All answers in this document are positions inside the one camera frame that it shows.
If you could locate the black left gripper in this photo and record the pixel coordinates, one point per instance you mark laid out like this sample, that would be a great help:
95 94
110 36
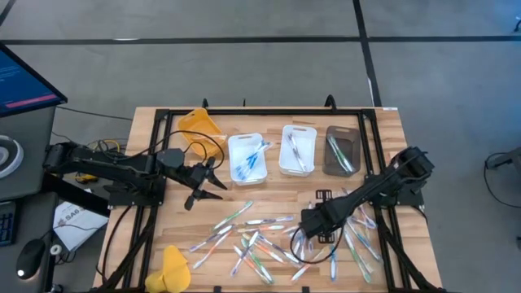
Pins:
195 175

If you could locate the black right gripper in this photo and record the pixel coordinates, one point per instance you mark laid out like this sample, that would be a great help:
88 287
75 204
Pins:
319 219

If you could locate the purple toothbrush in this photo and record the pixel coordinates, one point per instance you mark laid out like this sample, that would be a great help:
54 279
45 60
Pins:
211 239
296 151
244 254
278 247
268 221
368 219

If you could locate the yellow plastic bin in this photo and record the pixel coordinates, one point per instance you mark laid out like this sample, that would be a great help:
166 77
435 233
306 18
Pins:
195 122

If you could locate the white plastic bin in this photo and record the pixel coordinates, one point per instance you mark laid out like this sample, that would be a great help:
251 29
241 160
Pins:
236 146
309 142

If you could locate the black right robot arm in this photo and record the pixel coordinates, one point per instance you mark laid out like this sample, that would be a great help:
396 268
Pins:
378 187

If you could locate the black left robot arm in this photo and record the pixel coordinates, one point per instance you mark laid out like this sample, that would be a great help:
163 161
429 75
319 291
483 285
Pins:
110 164

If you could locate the orange toothbrush in clear wrapper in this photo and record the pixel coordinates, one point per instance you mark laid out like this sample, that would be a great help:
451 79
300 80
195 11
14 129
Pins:
252 265
211 251
303 272
264 248
260 229

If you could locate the black clamp foot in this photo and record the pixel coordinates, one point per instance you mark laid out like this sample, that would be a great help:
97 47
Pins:
305 289
217 289

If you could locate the black arched clamp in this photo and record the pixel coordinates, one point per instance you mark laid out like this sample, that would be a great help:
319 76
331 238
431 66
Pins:
204 101
330 96

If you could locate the grey translucent plastic bin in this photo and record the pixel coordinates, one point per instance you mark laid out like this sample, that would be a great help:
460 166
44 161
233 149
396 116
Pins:
354 134

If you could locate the yellow cloth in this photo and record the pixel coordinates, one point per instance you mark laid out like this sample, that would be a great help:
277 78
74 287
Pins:
173 268

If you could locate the yellow tool on floor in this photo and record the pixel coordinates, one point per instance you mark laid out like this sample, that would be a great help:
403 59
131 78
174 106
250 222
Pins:
87 177

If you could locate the white label sticker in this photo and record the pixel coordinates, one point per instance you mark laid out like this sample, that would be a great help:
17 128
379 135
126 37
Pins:
390 108

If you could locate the white printed paper sheet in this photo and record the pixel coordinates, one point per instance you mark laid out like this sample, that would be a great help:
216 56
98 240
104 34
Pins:
77 228

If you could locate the black desk leg bar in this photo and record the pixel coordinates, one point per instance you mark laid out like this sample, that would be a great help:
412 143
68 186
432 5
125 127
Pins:
69 195

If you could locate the white tape roll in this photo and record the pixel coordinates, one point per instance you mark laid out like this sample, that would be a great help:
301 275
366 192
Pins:
56 245

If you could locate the grey side desk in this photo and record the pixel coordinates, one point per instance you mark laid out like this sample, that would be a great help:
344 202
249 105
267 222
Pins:
34 130

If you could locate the black computer mouse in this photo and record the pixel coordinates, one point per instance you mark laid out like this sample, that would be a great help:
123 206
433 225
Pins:
30 256

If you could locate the white round device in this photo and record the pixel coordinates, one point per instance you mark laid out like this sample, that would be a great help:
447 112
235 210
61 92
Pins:
14 156

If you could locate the black keyboard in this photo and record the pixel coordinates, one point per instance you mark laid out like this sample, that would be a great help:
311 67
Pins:
7 224

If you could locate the computer monitor blue screen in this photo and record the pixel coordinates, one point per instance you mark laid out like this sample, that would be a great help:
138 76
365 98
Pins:
20 85

